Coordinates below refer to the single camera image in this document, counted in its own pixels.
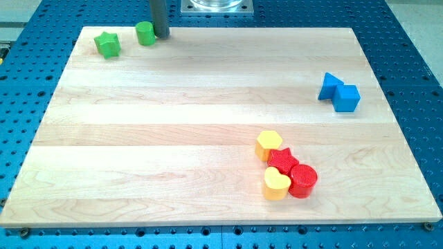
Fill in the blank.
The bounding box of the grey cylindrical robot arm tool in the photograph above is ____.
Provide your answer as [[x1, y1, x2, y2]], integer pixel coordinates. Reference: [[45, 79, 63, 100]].
[[149, 0, 170, 39]]

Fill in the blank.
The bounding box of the light wooden board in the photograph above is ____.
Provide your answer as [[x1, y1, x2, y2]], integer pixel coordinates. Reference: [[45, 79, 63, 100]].
[[1, 26, 442, 228]]

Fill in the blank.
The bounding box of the left board corner screw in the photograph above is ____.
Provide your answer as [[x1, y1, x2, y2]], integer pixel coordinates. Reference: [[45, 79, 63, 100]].
[[19, 228, 30, 239]]

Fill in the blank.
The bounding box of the board corner screw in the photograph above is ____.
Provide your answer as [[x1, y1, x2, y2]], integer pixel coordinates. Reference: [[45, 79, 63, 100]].
[[19, 228, 30, 239], [423, 222, 434, 231]]

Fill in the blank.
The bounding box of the right board corner screw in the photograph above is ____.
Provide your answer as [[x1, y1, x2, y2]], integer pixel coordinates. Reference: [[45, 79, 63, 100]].
[[423, 222, 434, 231]]

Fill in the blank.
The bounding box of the yellow hexagon block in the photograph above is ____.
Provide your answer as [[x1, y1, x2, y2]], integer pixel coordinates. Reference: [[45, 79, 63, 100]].
[[255, 130, 283, 161]]

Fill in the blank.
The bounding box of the red star block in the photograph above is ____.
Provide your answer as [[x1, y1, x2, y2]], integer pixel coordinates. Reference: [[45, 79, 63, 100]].
[[267, 148, 299, 175]]

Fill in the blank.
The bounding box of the yellow heart block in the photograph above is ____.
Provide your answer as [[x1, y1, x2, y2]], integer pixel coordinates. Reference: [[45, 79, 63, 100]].
[[262, 167, 291, 201]]

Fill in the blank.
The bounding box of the red cylinder block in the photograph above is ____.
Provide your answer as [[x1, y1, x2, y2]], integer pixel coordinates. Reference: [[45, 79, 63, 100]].
[[289, 164, 318, 199]]

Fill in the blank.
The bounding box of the blue triangle block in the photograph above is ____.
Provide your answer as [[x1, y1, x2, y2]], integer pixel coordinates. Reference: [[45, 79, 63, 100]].
[[318, 73, 344, 100]]

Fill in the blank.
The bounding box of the green cylinder block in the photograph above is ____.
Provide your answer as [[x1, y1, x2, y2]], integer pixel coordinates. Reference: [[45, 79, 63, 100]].
[[135, 21, 156, 46]]

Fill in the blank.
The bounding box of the blue cube block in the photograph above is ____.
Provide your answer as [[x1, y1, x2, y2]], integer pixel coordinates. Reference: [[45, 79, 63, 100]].
[[332, 85, 361, 112]]

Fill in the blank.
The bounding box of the green star block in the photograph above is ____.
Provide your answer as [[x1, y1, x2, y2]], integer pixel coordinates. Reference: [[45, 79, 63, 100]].
[[94, 32, 121, 59]]

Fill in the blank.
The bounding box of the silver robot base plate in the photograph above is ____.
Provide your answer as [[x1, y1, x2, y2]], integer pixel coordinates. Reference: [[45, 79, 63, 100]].
[[180, 0, 254, 15]]

